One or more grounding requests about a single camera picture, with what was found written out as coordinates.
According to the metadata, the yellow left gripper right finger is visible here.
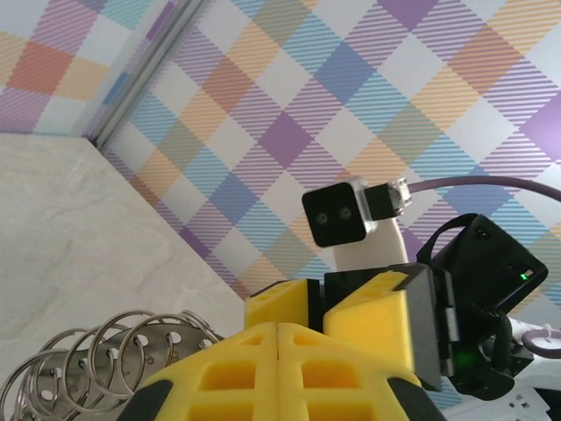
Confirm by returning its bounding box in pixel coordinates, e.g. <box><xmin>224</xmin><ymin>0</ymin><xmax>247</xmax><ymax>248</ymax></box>
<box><xmin>279</xmin><ymin>323</ymin><xmax>448</xmax><ymax>421</ymax></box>

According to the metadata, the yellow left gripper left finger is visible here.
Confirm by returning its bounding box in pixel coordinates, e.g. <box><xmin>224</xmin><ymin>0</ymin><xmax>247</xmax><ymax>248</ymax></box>
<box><xmin>124</xmin><ymin>323</ymin><xmax>281</xmax><ymax>421</ymax></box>

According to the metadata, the aluminium upright frame post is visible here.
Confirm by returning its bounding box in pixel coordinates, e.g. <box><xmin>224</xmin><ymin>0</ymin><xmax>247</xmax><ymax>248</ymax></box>
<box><xmin>85</xmin><ymin>0</ymin><xmax>209</xmax><ymax>150</ymax></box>

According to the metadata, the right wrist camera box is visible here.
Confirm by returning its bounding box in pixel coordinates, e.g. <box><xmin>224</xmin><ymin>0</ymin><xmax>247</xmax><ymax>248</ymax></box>
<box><xmin>301</xmin><ymin>176</ymin><xmax>414</xmax><ymax>275</ymax></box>

